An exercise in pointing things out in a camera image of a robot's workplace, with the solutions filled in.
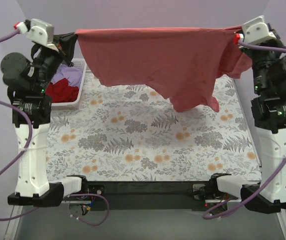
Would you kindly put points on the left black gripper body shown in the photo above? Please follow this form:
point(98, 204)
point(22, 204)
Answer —
point(64, 46)

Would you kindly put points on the lilac t shirt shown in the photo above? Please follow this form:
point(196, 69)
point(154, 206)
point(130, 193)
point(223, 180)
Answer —
point(73, 75)

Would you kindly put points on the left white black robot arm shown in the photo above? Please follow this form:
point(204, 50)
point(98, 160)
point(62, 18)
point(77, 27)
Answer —
point(27, 81)

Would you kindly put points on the floral table mat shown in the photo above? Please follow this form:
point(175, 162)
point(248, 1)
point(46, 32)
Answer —
point(131, 133)

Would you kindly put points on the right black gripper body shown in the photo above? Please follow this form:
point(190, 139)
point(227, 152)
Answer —
point(244, 50)

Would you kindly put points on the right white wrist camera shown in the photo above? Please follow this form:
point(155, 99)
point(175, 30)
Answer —
point(255, 32)

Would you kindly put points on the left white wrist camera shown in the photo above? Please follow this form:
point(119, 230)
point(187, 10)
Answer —
point(38, 31)

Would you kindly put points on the salmon pink t shirt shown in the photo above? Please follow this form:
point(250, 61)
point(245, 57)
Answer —
point(180, 64)

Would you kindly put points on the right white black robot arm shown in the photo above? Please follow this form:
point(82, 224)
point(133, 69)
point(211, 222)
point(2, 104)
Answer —
point(269, 112)

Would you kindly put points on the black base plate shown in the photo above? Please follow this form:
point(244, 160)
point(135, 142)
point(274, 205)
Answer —
point(157, 195)

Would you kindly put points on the aluminium frame rail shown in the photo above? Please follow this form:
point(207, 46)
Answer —
point(165, 224)

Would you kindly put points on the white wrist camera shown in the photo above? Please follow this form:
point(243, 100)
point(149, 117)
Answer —
point(255, 32)
point(38, 31)

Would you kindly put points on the white plastic basket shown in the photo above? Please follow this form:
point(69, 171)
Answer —
point(81, 65)

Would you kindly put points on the dark red t shirt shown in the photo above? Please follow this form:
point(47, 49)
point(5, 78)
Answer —
point(62, 92)

